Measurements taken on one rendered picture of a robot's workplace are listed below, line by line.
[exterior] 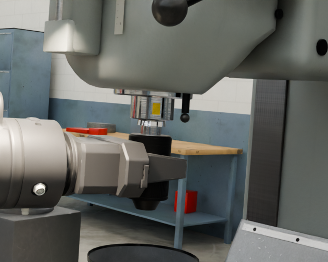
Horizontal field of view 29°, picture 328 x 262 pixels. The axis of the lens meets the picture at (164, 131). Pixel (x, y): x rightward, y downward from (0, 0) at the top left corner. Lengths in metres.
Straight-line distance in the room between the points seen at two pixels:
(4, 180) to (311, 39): 0.35
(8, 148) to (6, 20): 8.88
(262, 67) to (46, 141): 0.26
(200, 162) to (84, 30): 5.77
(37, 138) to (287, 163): 0.52
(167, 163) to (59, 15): 0.19
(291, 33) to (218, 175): 5.52
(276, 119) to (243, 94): 4.99
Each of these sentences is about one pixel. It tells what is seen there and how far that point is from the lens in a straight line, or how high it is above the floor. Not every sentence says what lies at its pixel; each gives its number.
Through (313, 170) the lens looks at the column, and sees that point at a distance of 1.01.
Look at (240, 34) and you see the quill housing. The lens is 0.66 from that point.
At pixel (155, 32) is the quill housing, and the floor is 1.36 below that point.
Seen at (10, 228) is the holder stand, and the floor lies 1.13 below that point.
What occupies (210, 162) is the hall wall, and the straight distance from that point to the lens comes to 6.27.
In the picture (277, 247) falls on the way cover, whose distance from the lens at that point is 1.03.
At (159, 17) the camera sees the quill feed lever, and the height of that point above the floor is 1.37.
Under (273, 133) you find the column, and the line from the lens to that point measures 1.04.
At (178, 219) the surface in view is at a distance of 5.49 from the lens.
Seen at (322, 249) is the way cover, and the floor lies 1.10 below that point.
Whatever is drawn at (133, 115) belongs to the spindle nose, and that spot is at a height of 1.28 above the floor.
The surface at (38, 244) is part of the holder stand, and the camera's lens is 0.87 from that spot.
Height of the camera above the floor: 1.30
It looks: 3 degrees down
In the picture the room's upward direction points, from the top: 4 degrees clockwise
